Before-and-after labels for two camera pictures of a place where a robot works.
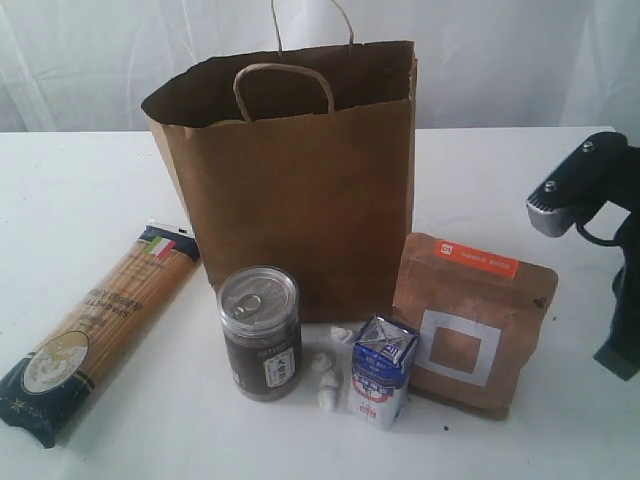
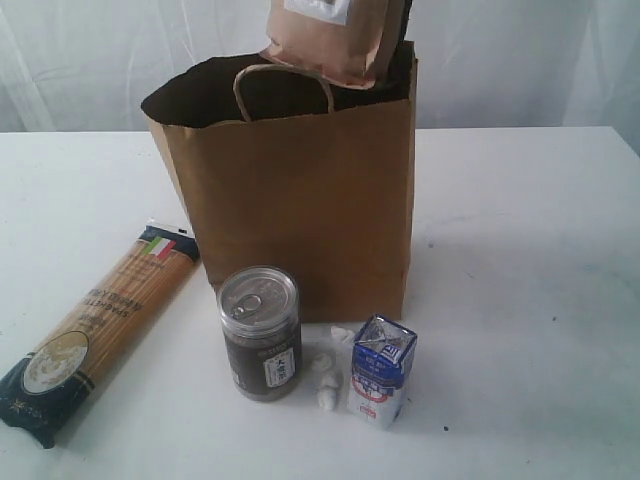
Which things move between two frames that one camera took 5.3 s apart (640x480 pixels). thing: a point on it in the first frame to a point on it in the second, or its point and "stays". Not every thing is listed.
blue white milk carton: x=379 y=374 stays
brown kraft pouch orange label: x=477 y=315 to x=344 y=40
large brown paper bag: x=299 y=159 stays
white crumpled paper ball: x=320 y=362 stays
